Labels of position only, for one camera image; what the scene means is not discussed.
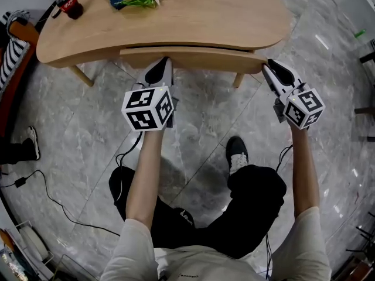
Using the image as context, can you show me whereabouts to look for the striped pillow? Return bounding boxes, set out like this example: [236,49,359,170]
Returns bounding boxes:
[5,9,32,26]

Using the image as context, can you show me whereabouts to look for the black power cable with adapter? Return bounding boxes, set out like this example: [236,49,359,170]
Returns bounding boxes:
[0,170,121,237]

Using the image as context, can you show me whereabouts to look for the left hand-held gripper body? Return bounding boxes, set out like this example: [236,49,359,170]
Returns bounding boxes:
[121,82,180,133]

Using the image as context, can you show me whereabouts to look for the wooden drawer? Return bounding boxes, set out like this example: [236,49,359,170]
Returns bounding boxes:
[119,46,268,75]

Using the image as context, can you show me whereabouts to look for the white filament spool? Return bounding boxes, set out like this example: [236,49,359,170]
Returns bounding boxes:
[19,225,49,262]

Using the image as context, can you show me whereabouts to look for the wooden coffee table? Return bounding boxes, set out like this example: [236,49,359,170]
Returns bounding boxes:
[35,0,294,88]

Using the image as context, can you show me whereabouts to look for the person's right forearm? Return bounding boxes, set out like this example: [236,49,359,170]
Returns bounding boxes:
[288,121,321,218]

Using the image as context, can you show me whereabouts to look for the person's beige T-shirt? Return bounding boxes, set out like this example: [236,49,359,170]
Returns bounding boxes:
[99,206,332,281]

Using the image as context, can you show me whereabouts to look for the person's left forearm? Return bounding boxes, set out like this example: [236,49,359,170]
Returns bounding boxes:
[125,130,165,231]

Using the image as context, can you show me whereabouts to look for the white wire rack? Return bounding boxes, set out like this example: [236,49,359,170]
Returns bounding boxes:
[14,220,56,275]

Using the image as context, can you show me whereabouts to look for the person's right black shoe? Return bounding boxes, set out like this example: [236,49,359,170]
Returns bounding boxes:
[225,135,250,177]

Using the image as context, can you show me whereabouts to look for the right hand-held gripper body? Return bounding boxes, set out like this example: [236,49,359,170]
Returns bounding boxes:
[273,82,326,130]

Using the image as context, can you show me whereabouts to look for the striped seat cushion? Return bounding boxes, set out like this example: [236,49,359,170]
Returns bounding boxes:
[0,38,30,92]

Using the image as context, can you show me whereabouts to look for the orange sofa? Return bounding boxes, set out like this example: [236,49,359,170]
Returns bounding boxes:
[0,20,40,137]

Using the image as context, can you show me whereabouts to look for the person's black trousers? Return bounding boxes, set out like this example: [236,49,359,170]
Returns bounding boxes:
[108,164,288,260]

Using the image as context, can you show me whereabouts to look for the cola bottle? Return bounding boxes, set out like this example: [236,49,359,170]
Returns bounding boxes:
[53,0,84,20]

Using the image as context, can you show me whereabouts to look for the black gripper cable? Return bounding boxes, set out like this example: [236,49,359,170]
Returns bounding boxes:
[265,145,294,277]
[115,132,144,201]

